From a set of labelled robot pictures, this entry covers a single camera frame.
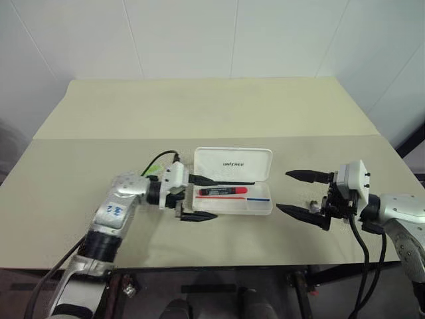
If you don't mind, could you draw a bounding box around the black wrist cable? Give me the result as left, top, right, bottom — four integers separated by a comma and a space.
145, 150, 182, 174
360, 231, 388, 314
347, 214, 371, 319

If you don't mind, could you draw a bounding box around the white plastic pencil case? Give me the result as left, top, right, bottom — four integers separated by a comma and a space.
191, 146, 274, 217

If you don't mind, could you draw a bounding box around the green cable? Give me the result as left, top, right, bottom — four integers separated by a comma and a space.
140, 163, 164, 177

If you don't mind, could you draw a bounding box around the dark reddish rounded shape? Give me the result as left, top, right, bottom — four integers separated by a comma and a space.
165, 298, 194, 319

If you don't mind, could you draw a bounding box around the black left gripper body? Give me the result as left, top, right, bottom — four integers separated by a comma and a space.
164, 183, 196, 221

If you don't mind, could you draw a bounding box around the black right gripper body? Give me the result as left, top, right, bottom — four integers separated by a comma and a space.
307, 170, 359, 221

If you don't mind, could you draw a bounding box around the red marker with black cap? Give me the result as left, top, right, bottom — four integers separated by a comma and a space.
197, 186, 249, 197

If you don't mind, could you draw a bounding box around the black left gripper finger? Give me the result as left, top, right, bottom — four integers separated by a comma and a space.
189, 173, 256, 187
181, 211, 218, 223

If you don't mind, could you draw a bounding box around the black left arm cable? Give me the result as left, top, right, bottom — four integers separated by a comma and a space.
25, 237, 86, 319

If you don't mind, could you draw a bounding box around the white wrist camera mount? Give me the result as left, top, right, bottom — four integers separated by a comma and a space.
158, 161, 190, 210
333, 159, 371, 210

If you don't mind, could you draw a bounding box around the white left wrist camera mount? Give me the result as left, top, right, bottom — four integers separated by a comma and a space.
158, 161, 190, 210

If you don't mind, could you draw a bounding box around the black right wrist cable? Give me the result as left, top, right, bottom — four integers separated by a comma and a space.
347, 214, 371, 319
360, 231, 388, 314

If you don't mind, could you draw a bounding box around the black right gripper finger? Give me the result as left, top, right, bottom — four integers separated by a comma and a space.
285, 169, 335, 184
276, 203, 331, 231

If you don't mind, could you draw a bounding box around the black metal table frame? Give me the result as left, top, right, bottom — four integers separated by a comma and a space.
284, 262, 404, 319

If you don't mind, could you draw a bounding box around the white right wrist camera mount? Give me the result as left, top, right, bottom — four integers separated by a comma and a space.
333, 159, 371, 210

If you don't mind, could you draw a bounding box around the thin red pen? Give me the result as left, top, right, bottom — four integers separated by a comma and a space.
195, 195, 247, 201

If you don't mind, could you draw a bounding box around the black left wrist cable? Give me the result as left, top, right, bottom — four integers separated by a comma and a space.
145, 150, 182, 174

